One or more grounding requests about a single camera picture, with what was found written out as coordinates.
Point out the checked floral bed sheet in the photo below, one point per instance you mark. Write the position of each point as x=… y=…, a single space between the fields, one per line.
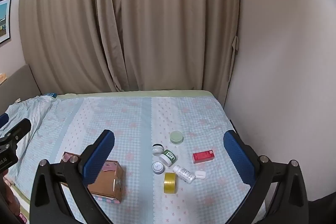
x=131 y=121

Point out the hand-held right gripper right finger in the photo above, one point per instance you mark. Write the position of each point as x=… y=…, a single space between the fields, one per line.
x=239 y=158

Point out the cardboard box with pink lining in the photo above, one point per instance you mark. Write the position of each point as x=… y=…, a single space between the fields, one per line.
x=107 y=179

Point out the pale green lid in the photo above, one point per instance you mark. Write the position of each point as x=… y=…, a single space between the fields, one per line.
x=176 y=137

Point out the blue patterned cloth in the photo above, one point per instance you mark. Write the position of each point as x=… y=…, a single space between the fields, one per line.
x=50 y=94

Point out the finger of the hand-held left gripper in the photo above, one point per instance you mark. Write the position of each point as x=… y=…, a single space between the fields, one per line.
x=3 y=119
x=18 y=129

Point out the green label jar white lid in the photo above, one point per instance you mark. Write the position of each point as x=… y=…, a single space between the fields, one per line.
x=167 y=157

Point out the red carton box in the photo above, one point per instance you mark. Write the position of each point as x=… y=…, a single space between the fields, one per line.
x=202 y=156

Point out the small jar with white lid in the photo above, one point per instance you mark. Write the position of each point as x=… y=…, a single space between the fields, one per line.
x=158 y=167

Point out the pale blue quilt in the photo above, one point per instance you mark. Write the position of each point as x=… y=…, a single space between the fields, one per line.
x=29 y=111

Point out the yellow tape roll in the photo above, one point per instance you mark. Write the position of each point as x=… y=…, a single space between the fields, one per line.
x=170 y=183

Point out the beige curtain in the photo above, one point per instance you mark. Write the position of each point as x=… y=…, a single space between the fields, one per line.
x=157 y=29

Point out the white jar with black lid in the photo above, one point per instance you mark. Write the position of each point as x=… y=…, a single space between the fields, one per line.
x=157 y=149

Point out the framed wall poster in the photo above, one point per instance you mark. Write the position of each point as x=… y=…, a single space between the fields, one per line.
x=4 y=19

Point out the small wooden item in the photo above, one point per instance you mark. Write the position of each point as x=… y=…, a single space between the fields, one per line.
x=2 y=78

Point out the white earbud case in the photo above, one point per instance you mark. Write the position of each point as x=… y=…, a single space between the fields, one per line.
x=200 y=174

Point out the white pill bottle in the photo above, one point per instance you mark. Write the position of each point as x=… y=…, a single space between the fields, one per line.
x=184 y=174

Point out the grey padded headboard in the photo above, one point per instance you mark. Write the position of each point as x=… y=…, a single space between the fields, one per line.
x=21 y=85

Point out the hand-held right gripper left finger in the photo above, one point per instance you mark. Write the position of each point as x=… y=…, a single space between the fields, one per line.
x=101 y=155

